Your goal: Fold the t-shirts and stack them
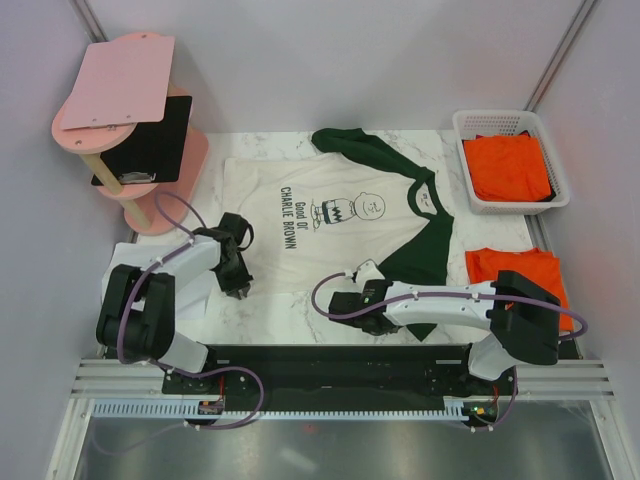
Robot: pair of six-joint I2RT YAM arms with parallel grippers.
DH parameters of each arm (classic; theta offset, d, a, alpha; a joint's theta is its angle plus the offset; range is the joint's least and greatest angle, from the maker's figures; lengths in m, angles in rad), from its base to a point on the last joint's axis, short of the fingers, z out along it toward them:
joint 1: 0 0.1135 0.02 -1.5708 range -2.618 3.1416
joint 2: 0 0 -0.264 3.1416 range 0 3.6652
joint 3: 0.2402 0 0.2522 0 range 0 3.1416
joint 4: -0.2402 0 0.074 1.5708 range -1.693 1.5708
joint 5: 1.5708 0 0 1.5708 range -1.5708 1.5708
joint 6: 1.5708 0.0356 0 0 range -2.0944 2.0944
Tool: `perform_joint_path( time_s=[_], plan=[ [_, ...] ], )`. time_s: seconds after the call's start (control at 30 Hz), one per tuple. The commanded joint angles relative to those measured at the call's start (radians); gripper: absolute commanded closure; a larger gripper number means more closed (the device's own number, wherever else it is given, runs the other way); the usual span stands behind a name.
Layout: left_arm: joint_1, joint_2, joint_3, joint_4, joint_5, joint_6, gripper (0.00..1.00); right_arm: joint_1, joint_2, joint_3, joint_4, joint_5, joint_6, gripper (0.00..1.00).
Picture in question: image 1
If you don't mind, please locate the white slotted cable duct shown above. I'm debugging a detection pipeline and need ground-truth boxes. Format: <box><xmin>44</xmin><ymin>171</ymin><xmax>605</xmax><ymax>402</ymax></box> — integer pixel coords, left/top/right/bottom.
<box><xmin>91</xmin><ymin>399</ymin><xmax>468</xmax><ymax>421</ymax></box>

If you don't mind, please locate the orange t-shirt in basket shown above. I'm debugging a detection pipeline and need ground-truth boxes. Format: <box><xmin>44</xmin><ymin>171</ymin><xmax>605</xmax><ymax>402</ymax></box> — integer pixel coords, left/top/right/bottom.
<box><xmin>463</xmin><ymin>132</ymin><xmax>553</xmax><ymax>202</ymax></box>

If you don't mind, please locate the cream and green t-shirt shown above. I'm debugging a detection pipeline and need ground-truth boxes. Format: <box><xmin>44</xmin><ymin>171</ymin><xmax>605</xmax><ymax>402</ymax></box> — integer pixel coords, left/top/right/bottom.
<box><xmin>222</xmin><ymin>127</ymin><xmax>456</xmax><ymax>342</ymax></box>

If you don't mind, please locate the white folded t-shirt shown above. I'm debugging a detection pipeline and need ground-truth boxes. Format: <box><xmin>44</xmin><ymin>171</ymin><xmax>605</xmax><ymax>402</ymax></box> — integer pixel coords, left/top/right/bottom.
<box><xmin>101</xmin><ymin>243</ymin><xmax>215</xmax><ymax>321</ymax></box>

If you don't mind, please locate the black clipboard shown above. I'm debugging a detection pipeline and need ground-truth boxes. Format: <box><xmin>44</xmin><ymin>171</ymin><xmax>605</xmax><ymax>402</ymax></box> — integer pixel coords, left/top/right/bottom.
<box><xmin>100</xmin><ymin>95</ymin><xmax>192</xmax><ymax>185</ymax></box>

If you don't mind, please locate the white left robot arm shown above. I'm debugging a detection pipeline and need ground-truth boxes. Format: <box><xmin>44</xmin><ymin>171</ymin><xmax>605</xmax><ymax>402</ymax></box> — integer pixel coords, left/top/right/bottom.
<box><xmin>96</xmin><ymin>213</ymin><xmax>255</xmax><ymax>393</ymax></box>

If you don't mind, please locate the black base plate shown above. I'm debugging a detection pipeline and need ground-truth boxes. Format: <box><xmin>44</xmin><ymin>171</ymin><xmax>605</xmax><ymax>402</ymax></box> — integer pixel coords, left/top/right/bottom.
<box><xmin>162</xmin><ymin>345</ymin><xmax>513</xmax><ymax>410</ymax></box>

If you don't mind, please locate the pink tiered shelf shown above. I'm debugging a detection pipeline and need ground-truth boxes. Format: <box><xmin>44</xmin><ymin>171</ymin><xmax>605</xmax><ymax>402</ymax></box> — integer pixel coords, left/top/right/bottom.
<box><xmin>51</xmin><ymin>32</ymin><xmax>209</xmax><ymax>236</ymax></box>

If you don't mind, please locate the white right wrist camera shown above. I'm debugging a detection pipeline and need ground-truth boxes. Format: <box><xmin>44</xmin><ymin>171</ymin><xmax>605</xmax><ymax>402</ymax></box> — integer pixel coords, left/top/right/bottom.
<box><xmin>352</xmin><ymin>259</ymin><xmax>385</xmax><ymax>285</ymax></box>

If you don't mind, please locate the white plastic basket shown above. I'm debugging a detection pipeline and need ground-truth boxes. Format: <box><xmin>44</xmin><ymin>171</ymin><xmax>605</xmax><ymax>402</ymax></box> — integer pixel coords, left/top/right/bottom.
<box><xmin>452</xmin><ymin>110</ymin><xmax>570</xmax><ymax>215</ymax></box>

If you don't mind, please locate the orange t-shirt on table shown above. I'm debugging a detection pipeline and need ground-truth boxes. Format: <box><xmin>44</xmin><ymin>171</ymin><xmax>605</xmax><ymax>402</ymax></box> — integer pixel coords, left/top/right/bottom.
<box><xmin>465</xmin><ymin>248</ymin><xmax>569</xmax><ymax>309</ymax></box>

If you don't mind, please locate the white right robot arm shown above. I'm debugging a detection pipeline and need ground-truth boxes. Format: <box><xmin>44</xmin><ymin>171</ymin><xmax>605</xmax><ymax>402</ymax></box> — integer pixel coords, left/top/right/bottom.
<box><xmin>321</xmin><ymin>271</ymin><xmax>561</xmax><ymax>394</ymax></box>

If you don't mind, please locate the pink clipboard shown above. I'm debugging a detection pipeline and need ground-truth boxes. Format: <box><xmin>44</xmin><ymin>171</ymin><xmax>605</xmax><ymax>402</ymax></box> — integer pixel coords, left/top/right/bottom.
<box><xmin>61</xmin><ymin>36</ymin><xmax>175</xmax><ymax>130</ymax></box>

